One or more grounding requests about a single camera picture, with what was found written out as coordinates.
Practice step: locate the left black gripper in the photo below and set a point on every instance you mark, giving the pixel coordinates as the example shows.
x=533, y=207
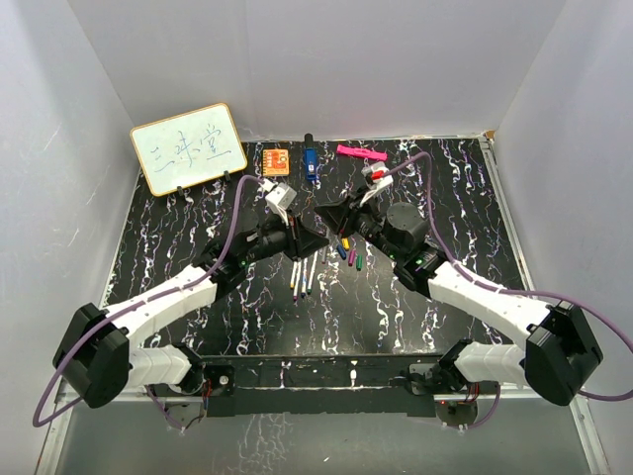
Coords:
x=302, y=242

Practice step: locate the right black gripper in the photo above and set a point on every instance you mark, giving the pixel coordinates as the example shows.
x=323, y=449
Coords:
x=343, y=217

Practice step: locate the white pen yellow end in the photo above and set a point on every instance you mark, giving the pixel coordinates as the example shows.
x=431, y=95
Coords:
x=294, y=274

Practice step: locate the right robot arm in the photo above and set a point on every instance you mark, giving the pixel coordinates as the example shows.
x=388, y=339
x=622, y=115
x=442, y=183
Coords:
x=552, y=348

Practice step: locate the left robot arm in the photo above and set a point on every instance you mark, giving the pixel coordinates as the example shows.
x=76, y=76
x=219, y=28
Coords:
x=101, y=353

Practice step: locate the white pen blue tip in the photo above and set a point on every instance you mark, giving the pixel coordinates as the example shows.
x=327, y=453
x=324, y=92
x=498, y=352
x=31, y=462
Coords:
x=304, y=278

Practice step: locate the white pen magenta end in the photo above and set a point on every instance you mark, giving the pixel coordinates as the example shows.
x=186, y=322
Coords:
x=296, y=291

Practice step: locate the white pen green end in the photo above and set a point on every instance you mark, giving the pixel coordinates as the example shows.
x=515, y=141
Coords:
x=312, y=274

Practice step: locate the blue pen cap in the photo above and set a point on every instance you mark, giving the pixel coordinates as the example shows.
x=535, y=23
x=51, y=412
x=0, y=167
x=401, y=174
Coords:
x=341, y=251

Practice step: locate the pink plastic tool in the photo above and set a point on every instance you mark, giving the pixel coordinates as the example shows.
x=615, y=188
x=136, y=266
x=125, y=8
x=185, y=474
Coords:
x=360, y=152

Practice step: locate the blue black marker tool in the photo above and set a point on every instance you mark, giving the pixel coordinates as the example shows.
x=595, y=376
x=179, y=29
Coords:
x=310, y=158

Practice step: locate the orange card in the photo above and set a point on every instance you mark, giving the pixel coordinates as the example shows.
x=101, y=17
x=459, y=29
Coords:
x=275, y=162

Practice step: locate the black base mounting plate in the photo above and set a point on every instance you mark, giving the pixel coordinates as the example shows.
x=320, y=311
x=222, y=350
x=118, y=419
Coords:
x=228, y=386

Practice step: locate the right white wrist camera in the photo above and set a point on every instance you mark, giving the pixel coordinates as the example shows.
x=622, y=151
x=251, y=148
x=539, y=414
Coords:
x=377, y=177

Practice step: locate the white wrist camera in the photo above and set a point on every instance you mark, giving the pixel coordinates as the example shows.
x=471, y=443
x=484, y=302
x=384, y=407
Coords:
x=377, y=177
x=278, y=196

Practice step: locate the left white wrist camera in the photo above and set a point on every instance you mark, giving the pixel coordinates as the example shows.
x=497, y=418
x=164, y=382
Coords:
x=278, y=196

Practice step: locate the small whiteboard wooden frame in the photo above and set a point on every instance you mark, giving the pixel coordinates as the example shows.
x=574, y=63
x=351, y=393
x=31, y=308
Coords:
x=188, y=149

